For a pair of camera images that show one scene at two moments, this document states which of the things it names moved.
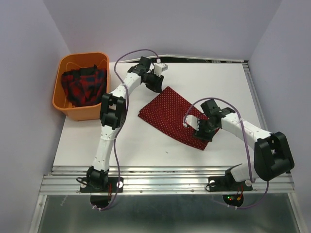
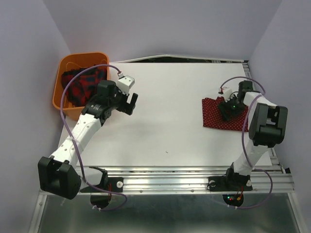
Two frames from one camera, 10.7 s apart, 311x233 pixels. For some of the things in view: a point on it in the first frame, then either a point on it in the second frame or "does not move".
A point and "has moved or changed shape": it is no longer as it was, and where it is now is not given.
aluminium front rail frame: [162, 180] does not move
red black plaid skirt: [85, 86] does not move
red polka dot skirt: [165, 111] has moved or changed shape
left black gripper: [156, 86] -> [126, 107]
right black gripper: [201, 134] -> [224, 106]
